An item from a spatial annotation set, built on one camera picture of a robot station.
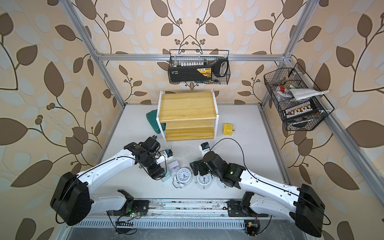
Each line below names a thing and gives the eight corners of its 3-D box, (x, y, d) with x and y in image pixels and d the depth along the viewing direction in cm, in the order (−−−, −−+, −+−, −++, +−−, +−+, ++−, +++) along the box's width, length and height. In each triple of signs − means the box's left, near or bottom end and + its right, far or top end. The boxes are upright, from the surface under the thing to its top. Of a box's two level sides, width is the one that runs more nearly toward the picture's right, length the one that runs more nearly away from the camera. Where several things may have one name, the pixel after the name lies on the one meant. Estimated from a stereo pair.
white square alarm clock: (171, 174, 87) (169, 170, 82) (168, 168, 89) (167, 164, 84) (180, 169, 88) (179, 166, 84) (178, 164, 91) (177, 160, 86)
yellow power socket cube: (223, 135, 104) (224, 130, 99) (222, 129, 108) (223, 123, 103) (232, 135, 104) (233, 130, 99) (231, 129, 108) (232, 123, 103)
